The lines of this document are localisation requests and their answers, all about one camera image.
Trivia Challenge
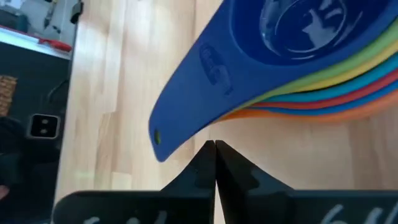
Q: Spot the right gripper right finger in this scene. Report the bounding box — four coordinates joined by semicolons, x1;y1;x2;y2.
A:
216;139;398;224

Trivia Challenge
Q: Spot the dark blue measuring cup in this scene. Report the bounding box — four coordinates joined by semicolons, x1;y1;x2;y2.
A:
148;0;398;163

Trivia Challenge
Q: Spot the green measuring cup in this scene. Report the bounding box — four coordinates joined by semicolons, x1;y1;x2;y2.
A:
229;20;398;113

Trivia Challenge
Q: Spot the yellow measuring cup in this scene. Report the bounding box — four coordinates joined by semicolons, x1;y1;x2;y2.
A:
279;39;398;94

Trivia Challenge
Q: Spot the teal measuring cup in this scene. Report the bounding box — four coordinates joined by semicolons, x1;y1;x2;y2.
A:
261;54;398;103

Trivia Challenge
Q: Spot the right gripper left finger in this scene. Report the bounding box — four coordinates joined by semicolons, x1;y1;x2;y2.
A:
51;139;217;224

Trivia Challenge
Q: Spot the orange measuring cup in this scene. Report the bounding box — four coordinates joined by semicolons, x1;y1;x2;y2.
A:
214;90;398;124

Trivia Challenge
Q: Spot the small red tool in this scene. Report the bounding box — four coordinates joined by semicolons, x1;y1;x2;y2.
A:
37;37;73;53

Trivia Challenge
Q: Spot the red measuring cup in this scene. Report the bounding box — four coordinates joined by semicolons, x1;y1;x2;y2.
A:
248;70;398;110

